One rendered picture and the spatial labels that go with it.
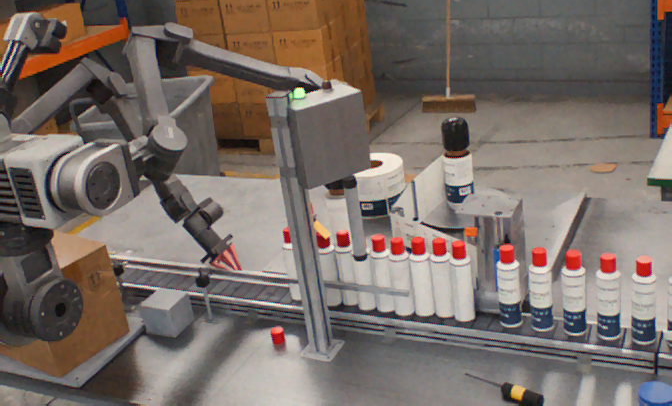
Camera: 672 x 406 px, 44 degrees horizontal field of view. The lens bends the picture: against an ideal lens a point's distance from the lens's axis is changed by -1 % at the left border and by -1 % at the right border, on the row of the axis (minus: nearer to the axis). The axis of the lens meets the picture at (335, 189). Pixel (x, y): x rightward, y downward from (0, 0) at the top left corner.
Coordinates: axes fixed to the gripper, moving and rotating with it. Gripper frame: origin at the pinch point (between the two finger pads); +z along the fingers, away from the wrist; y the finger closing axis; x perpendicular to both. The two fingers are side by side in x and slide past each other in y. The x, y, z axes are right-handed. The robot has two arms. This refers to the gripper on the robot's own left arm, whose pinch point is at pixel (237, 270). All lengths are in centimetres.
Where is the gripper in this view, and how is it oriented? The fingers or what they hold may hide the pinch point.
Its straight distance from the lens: 233.8
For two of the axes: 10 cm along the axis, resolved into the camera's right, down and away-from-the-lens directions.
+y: 4.2, -4.1, 8.1
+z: 6.7, 7.4, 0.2
